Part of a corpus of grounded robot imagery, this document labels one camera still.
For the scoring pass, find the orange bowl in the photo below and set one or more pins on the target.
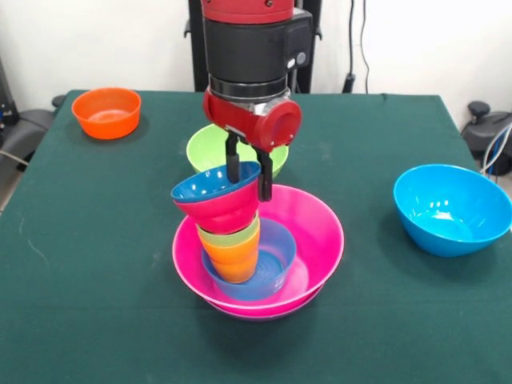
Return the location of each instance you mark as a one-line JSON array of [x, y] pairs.
[[106, 116]]

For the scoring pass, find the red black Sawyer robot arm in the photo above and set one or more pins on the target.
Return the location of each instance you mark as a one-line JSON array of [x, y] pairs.
[[248, 52]]

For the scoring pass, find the large pink bowl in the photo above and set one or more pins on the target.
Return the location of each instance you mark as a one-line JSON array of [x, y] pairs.
[[320, 228]]

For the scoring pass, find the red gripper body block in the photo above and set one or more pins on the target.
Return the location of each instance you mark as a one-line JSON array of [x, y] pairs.
[[256, 120]]

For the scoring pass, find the small pink bowl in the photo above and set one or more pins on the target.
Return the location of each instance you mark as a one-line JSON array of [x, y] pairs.
[[224, 212]]

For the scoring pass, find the dark green tablecloth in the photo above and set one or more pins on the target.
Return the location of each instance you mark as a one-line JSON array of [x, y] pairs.
[[120, 320]]

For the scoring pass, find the dark blue bowl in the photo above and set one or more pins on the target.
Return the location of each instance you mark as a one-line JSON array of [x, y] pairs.
[[204, 184]]

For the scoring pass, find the large light blue bowl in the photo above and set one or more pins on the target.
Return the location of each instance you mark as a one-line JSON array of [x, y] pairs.
[[452, 192]]

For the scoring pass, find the lime green bowl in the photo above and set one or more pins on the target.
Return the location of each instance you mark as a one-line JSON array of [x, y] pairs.
[[204, 148]]

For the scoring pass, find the orange cup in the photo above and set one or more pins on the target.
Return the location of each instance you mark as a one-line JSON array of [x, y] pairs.
[[236, 264]]

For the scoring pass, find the small light blue bowl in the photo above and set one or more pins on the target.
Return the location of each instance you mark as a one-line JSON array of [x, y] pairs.
[[280, 252]]

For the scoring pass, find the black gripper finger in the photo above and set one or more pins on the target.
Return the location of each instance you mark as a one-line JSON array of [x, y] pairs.
[[233, 160], [265, 176]]

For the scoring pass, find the green cup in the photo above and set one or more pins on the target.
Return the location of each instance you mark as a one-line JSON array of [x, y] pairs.
[[248, 236]]

